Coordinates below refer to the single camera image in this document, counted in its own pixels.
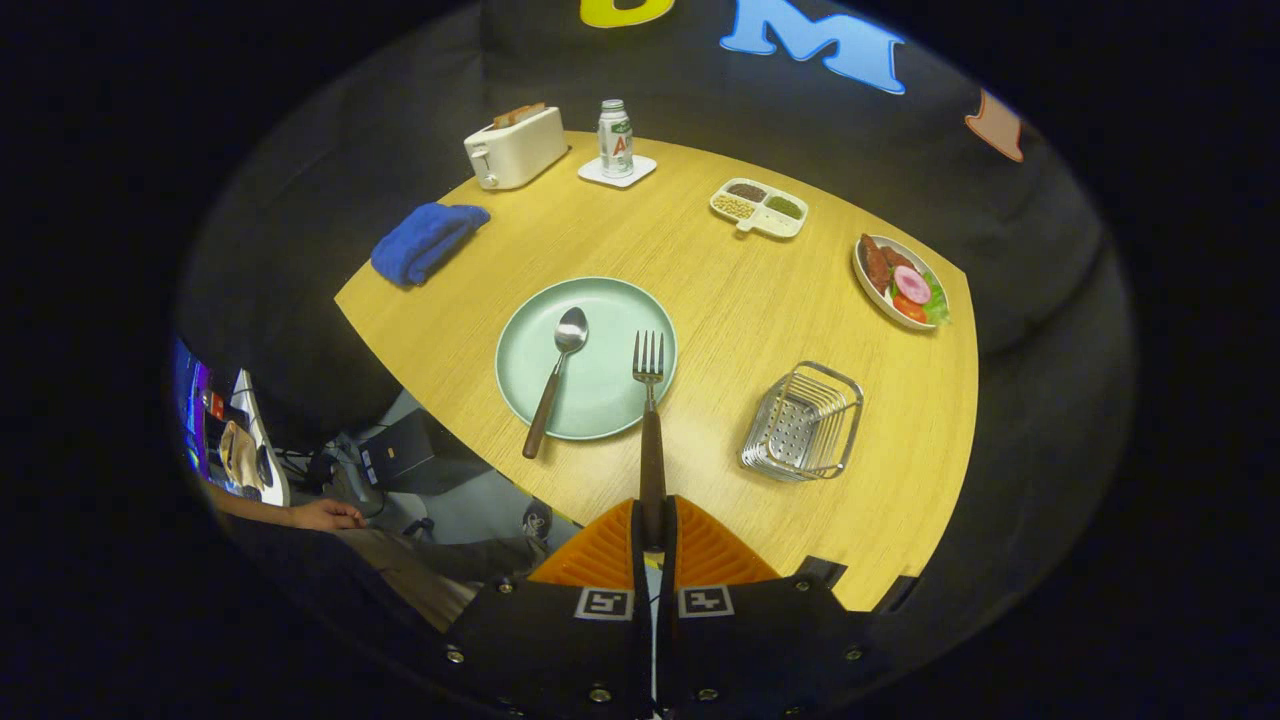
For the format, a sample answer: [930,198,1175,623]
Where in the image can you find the white food plate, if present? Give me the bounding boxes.
[852,233,951,331]

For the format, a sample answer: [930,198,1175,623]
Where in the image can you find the metal wire basket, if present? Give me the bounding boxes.
[739,361,865,483]

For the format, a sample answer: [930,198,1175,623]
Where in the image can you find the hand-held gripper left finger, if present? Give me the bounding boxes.
[440,498,656,720]

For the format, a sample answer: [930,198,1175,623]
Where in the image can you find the white square coaster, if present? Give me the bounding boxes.
[577,154,658,189]

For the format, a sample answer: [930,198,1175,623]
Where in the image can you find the cream divided bean dish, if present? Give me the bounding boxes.
[709,178,809,240]

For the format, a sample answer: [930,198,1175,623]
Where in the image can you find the cream toaster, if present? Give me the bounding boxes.
[463,105,570,191]

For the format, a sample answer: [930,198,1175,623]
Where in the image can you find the black backdrop cloth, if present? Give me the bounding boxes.
[170,0,1136,691]

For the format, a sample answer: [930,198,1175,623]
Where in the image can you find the tan object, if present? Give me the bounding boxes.
[220,420,263,491]

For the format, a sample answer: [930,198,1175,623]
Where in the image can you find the wooden-handled metal spoon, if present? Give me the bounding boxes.
[521,306,590,460]

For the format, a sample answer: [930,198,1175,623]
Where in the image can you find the pale green plate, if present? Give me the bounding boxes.
[495,277,679,442]

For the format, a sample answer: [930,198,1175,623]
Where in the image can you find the black cables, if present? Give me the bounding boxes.
[275,448,346,483]

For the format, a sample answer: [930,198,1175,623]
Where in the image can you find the wooden-handled metal fork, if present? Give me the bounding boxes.
[632,330,668,553]

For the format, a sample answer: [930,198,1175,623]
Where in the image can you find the brown meat slices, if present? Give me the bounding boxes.
[860,235,916,293]

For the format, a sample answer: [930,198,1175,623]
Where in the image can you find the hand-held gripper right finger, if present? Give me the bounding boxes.
[660,495,881,720]

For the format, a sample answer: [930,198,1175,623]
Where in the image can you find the folded blue towel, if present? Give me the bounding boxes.
[370,203,492,289]

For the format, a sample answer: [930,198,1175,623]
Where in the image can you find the black box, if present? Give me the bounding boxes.
[358,410,491,491]

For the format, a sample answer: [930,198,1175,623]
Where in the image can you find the small plastic drink bottle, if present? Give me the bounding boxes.
[597,99,635,179]

